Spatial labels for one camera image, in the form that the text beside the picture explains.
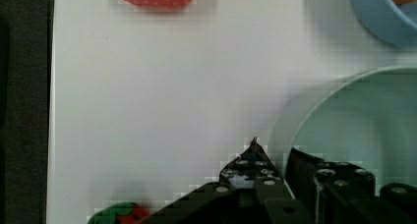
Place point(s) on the small dark red strawberry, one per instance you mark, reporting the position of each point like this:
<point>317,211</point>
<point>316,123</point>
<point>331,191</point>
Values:
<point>120,213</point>

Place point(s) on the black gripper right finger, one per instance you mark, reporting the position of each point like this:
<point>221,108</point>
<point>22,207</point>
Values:
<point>344,193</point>

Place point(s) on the blue bowl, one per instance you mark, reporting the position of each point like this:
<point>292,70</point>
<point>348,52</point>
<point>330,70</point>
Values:
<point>392,23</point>

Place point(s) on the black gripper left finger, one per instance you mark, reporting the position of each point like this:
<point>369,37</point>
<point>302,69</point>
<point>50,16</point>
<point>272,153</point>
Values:
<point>239,196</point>

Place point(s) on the green mug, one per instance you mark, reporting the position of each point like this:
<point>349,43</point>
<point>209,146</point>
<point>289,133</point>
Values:
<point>368,119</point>

